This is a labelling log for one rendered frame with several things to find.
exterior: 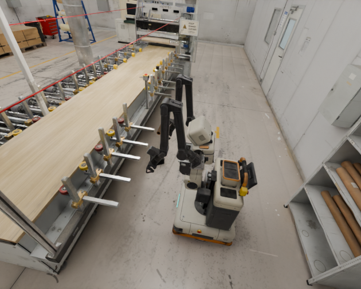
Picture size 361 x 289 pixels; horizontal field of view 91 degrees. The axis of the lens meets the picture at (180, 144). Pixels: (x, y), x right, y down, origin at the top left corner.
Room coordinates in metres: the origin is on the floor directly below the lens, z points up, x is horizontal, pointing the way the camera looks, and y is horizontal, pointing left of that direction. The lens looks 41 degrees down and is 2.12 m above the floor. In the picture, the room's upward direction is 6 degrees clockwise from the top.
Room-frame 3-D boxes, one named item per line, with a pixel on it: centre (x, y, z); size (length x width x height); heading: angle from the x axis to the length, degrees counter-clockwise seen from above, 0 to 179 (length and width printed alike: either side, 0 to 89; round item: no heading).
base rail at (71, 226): (2.88, 0.53, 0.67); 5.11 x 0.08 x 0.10; 174
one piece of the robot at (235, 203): (1.12, -0.47, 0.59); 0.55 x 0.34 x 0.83; 174
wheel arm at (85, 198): (0.73, 0.65, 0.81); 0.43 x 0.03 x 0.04; 84
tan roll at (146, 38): (5.59, 0.80, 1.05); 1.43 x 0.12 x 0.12; 84
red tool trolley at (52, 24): (9.16, 6.53, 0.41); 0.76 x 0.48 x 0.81; 1
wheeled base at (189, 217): (1.12, -0.37, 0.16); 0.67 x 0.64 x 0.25; 84
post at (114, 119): (1.45, 0.68, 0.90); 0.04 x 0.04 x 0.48; 84
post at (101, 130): (1.20, 0.70, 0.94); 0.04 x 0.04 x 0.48; 84
